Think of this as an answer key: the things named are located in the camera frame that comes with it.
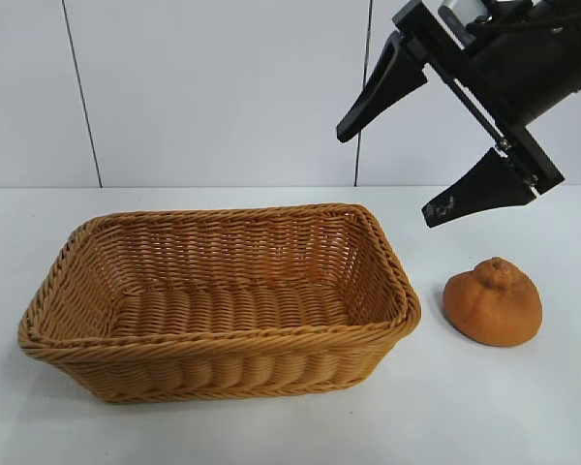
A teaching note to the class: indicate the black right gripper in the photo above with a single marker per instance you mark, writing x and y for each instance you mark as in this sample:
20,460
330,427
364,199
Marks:
518,72

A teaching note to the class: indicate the wrinkled orange fruit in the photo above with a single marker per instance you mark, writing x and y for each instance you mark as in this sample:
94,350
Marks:
489,315

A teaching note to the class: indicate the woven wicker basket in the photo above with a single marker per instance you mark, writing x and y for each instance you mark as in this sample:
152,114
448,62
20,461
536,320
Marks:
223,349

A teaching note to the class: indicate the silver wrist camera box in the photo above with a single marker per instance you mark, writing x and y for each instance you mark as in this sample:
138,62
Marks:
454,9

